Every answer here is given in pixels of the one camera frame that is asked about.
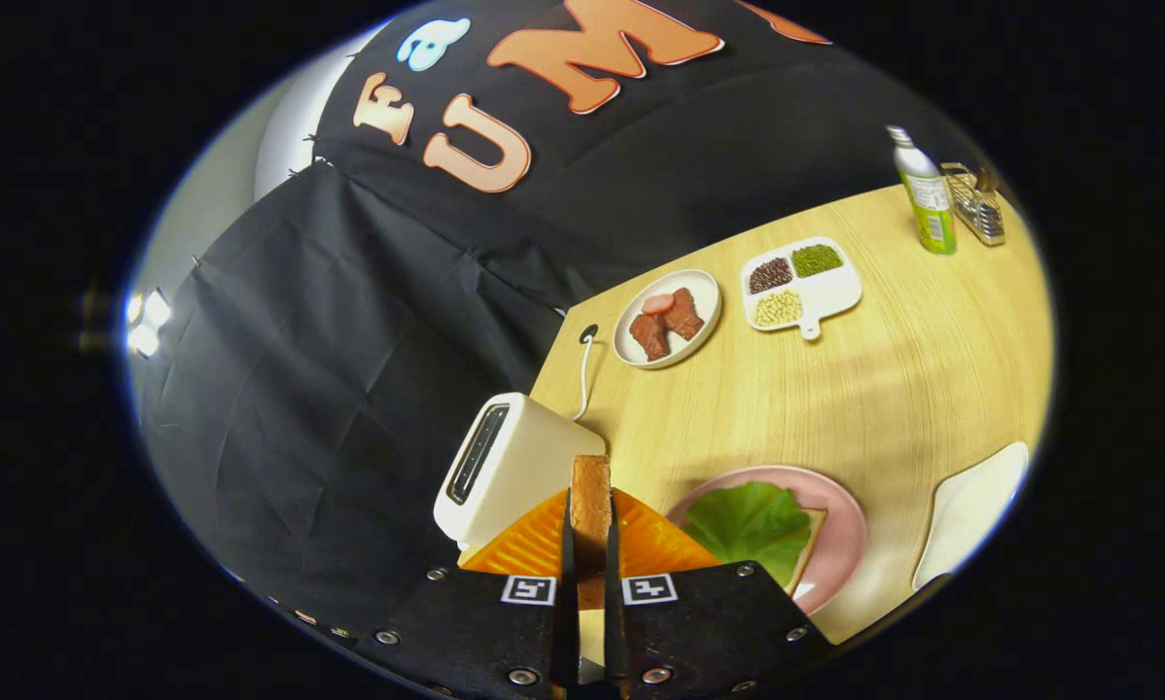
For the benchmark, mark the white toaster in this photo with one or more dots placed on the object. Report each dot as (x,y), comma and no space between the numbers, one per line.
(524,457)

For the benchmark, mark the pink plate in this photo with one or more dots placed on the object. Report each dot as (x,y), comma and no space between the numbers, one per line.
(840,544)

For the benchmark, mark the brown meat piece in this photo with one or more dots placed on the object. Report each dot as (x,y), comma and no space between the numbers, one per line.
(686,313)
(649,336)

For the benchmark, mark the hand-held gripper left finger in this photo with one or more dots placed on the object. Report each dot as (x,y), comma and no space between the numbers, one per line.
(567,583)

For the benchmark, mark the oval white plate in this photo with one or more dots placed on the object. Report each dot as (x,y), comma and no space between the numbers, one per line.
(971,506)

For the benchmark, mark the black backdrop cloth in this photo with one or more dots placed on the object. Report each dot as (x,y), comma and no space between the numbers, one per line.
(349,389)

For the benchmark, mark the divided white dish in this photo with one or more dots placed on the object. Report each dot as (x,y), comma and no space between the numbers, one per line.
(830,292)

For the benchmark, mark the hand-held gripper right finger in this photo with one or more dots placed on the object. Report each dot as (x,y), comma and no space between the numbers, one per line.
(614,603)

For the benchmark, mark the pink sausage piece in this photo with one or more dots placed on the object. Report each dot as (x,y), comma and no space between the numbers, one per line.
(657,303)

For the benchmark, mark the round white plate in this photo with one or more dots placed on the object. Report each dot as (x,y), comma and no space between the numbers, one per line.
(707,292)

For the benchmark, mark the toasted bread slice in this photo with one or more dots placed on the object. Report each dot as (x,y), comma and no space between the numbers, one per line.
(590,506)

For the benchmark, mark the green lettuce leaf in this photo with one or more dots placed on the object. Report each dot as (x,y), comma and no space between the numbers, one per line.
(748,525)

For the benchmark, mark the pile of dark red beans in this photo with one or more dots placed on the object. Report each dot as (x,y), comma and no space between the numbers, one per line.
(770,275)

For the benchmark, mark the pile of green beans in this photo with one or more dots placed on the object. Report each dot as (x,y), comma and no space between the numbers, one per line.
(817,260)

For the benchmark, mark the green and silver bottle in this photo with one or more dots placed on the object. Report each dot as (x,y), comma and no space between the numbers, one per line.
(928,204)

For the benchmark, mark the square white bread slice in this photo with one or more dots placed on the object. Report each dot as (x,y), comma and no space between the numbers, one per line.
(811,535)

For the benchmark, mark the small ceiling light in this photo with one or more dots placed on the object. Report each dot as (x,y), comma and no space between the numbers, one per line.
(145,326)

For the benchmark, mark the pile of yellow soybeans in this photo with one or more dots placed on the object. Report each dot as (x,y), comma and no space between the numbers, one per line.
(778,308)

